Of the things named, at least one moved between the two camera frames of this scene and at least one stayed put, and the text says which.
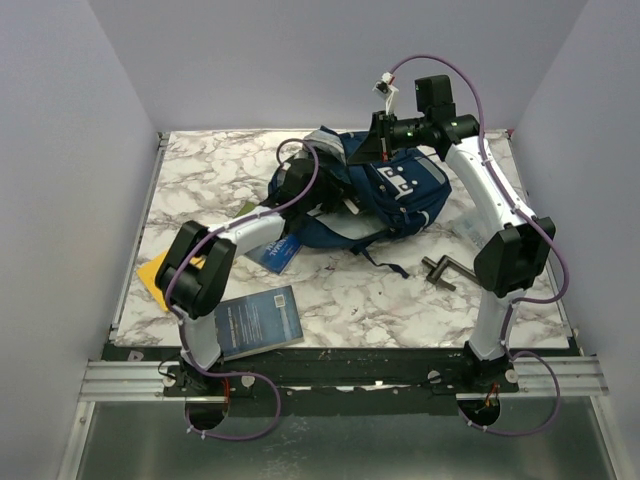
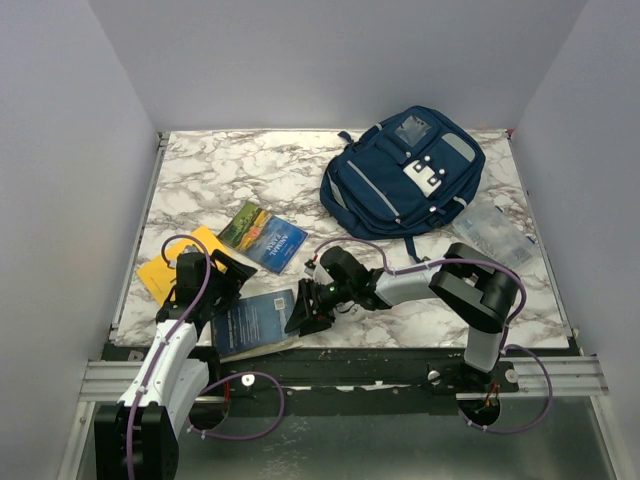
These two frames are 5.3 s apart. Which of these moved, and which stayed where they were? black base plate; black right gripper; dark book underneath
Moved: black right gripper
Stayed: dark book underneath; black base plate
